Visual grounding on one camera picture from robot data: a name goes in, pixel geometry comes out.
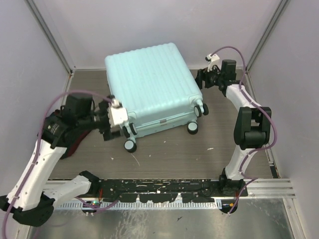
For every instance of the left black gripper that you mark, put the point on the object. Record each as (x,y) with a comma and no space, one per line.
(106,130)

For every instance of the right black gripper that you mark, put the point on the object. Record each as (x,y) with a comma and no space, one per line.
(202,74)

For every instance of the mint green suitcase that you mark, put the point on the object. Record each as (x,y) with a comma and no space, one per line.
(157,89)

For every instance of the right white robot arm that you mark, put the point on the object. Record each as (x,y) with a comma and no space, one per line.
(252,127)

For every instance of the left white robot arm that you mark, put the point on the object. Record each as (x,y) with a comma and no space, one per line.
(59,136)

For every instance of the navy garment with red trim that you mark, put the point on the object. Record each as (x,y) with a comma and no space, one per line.
(75,140)

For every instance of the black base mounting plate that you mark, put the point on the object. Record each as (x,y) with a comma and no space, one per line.
(165,190)

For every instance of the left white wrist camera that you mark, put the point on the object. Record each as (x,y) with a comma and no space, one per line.
(117,114)

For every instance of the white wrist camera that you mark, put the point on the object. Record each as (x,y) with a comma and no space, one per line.
(117,114)
(212,59)

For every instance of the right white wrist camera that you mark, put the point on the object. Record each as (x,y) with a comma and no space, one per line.
(212,59)

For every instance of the aluminium frame rail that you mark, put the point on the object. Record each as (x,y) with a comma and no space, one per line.
(263,188)

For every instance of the white slotted cable duct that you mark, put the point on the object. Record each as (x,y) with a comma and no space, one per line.
(176,205)

